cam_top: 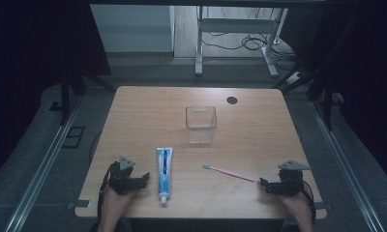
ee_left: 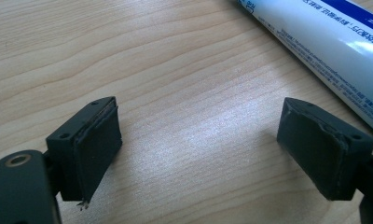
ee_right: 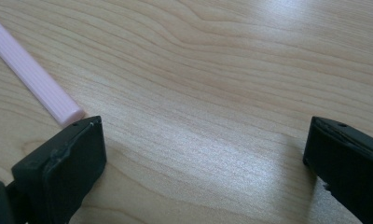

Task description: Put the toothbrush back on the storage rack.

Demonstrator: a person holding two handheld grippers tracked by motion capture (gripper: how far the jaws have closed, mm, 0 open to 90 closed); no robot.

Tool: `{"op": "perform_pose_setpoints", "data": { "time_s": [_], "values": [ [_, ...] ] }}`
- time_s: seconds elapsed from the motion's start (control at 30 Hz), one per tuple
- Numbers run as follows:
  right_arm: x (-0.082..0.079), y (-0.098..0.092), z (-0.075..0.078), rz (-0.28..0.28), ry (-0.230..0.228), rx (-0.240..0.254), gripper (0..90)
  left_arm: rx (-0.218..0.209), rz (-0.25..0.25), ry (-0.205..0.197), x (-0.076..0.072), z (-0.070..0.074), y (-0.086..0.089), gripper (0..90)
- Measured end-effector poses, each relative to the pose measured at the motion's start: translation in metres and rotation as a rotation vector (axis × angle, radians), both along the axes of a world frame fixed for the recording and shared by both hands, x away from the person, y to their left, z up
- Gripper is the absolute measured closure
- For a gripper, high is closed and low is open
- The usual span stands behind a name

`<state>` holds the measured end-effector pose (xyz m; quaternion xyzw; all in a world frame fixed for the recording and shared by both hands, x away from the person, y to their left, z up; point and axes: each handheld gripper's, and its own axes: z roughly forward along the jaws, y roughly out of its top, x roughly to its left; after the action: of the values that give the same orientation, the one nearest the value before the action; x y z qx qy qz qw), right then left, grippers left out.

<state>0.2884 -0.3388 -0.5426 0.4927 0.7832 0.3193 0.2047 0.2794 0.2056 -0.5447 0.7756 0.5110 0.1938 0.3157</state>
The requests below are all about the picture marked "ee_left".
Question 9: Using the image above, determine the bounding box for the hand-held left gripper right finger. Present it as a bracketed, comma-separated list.
[276, 96, 373, 202]

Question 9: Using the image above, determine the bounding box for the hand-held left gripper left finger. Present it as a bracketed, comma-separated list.
[45, 95, 123, 211]

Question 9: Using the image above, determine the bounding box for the white and blue toothpaste tube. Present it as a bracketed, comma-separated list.
[234, 0, 373, 138]

